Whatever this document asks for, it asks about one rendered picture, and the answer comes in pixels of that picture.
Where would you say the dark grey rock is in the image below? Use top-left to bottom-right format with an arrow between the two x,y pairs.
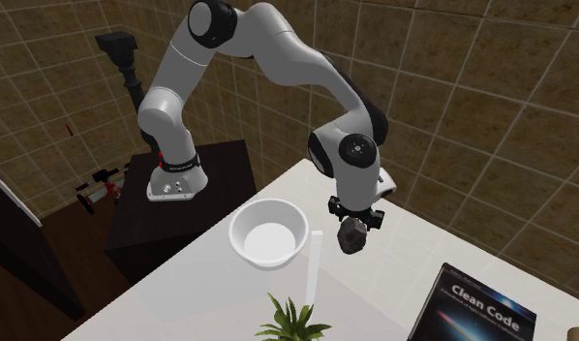
336,216 -> 369,256

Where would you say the white bowl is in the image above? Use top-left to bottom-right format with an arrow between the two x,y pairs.
228,198 -> 311,271

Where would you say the dark hardcover book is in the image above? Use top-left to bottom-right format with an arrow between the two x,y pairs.
406,262 -> 538,341

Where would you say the green potted plant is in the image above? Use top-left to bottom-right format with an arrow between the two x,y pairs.
254,292 -> 334,341

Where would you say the dark robot stand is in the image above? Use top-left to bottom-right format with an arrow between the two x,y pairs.
104,139 -> 259,286

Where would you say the dark cabinet with white top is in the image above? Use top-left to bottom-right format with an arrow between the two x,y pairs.
0,165 -> 86,323

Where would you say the red black wheeled frame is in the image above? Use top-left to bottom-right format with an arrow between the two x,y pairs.
74,162 -> 131,216

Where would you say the black pedestal column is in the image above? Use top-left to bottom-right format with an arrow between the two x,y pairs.
94,31 -> 147,117

